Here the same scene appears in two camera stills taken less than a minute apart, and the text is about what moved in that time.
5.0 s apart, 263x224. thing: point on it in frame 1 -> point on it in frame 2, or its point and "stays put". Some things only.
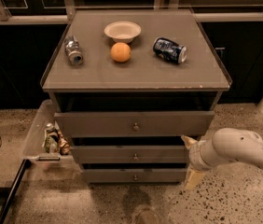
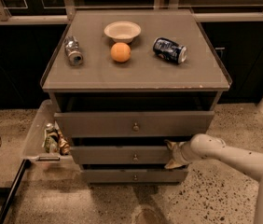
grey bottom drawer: (134, 175) stays put
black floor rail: (11, 192) stays put
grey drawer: (131, 154) stays put
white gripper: (194, 156) -> (178, 155)
